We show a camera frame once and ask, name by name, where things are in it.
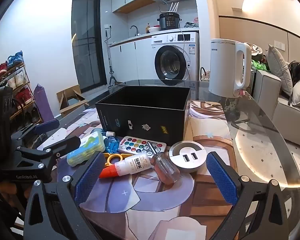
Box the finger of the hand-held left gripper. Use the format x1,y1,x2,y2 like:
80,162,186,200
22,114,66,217
14,136,81,173
11,119,60,145

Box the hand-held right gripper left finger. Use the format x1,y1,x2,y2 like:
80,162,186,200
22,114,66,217
24,151,107,240

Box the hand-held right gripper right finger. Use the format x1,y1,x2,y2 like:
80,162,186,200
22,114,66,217
205,151,288,240

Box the green pill box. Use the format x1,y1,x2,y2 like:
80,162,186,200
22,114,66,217
67,131,106,167

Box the yellow plastic puller tool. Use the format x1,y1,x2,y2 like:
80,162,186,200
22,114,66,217
104,152,129,167

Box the round silver socket hub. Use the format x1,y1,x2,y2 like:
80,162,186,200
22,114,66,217
169,141,208,172

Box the blue liquid bottle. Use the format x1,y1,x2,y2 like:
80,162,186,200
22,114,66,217
104,131,120,154

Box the white bottle with red cap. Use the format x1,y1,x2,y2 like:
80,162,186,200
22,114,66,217
99,152,150,179

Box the white remote with coloured buttons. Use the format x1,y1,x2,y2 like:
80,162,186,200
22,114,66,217
117,136,167,155

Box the clear handle screwdriver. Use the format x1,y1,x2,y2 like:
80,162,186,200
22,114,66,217
146,141,181,183

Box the black cardboard storage box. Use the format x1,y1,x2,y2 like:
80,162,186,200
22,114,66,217
95,85,191,147

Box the person's left hand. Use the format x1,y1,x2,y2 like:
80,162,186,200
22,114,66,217
0,181,32,200

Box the purple yoga mat bag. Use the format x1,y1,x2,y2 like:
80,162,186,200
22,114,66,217
34,84,54,123

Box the open brown cardboard box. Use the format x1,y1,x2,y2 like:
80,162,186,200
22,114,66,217
56,85,89,117

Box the white sneaker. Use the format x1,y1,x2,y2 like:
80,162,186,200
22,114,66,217
7,71,27,88

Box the wooden shoe rack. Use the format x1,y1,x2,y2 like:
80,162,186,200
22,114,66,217
0,61,43,125

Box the printed anime desk mat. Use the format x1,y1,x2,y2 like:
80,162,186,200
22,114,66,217
37,100,240,240

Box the blue sneaker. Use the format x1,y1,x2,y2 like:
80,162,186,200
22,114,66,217
7,51,24,67

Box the flat mop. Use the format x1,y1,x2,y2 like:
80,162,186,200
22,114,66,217
105,29,118,88

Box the black framed glass door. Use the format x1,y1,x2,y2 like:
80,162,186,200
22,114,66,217
71,0,107,93

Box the grey sofa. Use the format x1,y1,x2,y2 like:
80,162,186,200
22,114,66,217
252,62,300,143

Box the white lower kitchen cabinets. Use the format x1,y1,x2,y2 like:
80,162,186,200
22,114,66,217
109,39,157,83

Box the white electric kettle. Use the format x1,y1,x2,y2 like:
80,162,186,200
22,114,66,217
208,38,252,98

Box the green bag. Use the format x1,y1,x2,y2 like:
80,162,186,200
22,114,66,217
251,60,268,72

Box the white front-load washing machine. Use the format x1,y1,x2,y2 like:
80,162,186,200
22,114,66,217
150,32,200,82

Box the black electric pressure cooker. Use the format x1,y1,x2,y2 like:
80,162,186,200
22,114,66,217
157,11,182,31

